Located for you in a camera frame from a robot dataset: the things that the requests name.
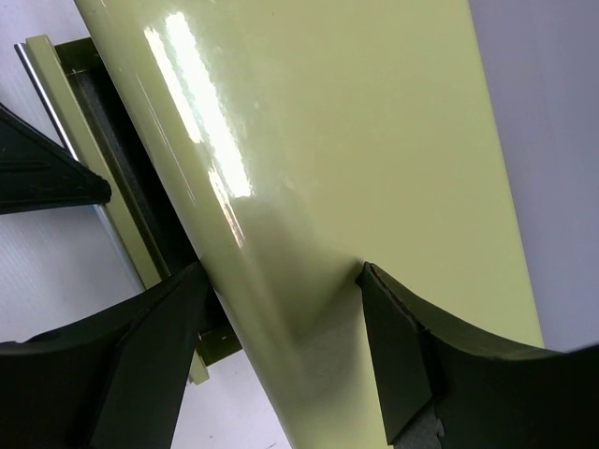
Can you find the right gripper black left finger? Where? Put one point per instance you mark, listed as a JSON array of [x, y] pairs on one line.
[[112, 380]]

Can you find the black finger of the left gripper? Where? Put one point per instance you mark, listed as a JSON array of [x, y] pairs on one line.
[[38, 174]]

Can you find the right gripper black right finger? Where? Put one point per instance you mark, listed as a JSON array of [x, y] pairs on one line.
[[445, 383]]

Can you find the green metal drawer box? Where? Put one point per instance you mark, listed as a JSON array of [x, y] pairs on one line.
[[296, 140]]

